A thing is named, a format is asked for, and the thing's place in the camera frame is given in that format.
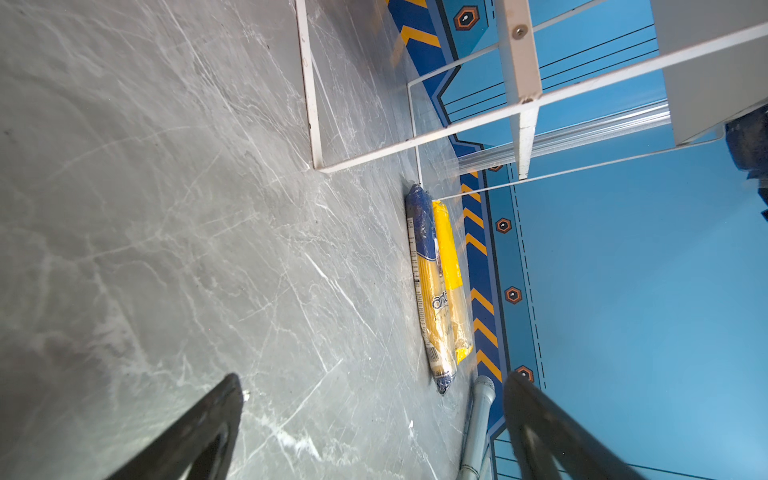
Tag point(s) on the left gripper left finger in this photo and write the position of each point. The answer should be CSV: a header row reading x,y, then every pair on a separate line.
x,y
199,445

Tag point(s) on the blue yellow spaghetti bag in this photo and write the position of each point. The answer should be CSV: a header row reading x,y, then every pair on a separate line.
x,y
431,294

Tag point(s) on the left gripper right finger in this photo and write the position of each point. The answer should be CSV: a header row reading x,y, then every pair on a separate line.
x,y
546,441

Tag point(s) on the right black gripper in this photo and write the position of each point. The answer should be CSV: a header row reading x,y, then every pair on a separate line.
x,y
746,138

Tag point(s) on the white two-tier shelf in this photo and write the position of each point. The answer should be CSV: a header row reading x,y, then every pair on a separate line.
x,y
522,82

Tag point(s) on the silver metal cylinder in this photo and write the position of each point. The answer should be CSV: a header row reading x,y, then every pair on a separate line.
x,y
483,396

